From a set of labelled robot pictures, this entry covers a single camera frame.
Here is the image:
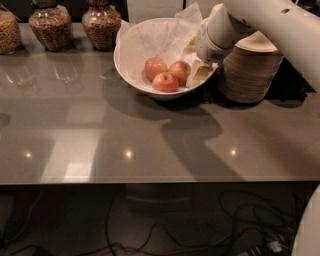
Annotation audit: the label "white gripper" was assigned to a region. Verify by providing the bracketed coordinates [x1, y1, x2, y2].
[183, 4, 255, 88]

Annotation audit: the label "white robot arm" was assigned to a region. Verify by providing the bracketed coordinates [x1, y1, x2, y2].
[195, 0, 320, 90]

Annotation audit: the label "right red apple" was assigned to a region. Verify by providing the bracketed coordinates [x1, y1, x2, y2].
[169, 61, 191, 86]

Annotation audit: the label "red apple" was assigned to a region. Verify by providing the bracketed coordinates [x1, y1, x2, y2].
[169, 61, 191, 86]
[152, 72, 179, 93]
[144, 57, 168, 81]

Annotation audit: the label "white paper bowl liner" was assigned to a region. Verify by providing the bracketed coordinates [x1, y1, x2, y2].
[114, 3, 217, 97]

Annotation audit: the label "large white bowl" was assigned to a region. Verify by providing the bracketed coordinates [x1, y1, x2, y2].
[113, 17, 220, 101]

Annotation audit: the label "front red apple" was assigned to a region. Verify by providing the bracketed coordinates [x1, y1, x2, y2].
[152, 72, 179, 93]

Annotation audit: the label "left red apple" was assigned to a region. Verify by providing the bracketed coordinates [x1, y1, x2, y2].
[144, 57, 168, 81]

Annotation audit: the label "front stack of paper bowls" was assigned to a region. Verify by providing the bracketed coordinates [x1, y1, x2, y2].
[218, 32, 283, 104]

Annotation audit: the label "right glass cereal jar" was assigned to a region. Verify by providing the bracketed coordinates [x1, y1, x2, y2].
[82, 0, 122, 51]

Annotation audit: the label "glass cereal jar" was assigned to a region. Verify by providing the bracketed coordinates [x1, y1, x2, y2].
[82, 0, 122, 51]
[0, 7, 22, 54]
[28, 0, 73, 52]

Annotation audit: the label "middle glass cereal jar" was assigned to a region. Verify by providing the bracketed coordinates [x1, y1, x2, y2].
[28, 0, 73, 52]

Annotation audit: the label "left glass cereal jar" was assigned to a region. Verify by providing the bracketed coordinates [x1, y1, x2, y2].
[0, 7, 22, 54]

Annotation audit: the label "white power adapter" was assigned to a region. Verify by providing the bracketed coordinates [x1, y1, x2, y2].
[269, 241, 282, 253]

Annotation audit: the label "black floor cables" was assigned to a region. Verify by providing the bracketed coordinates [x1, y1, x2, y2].
[0, 186, 301, 256]

